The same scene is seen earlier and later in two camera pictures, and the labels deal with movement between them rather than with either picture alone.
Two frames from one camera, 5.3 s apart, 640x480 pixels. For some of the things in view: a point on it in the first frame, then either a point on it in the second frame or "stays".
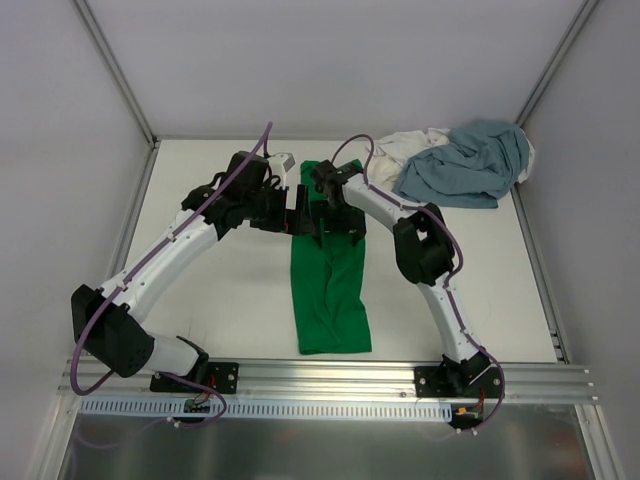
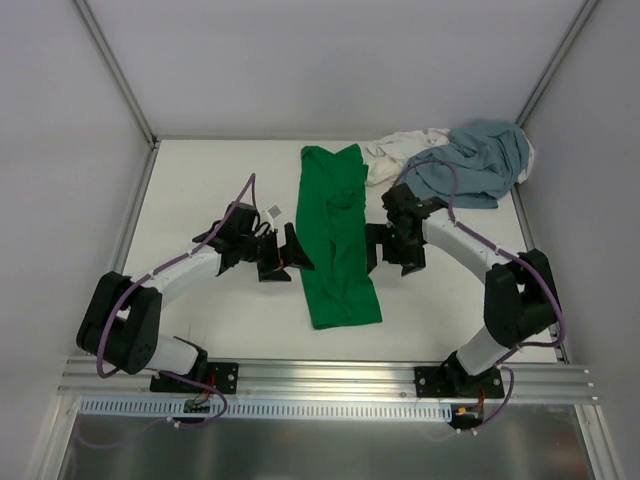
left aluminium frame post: x=117 y=70 stays
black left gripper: x=291 y=211 → x=273 y=256
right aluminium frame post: x=558 y=60 stays
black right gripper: x=340 y=220 → x=392 y=247
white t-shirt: x=393 y=149 stays
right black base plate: x=458 y=382 stays
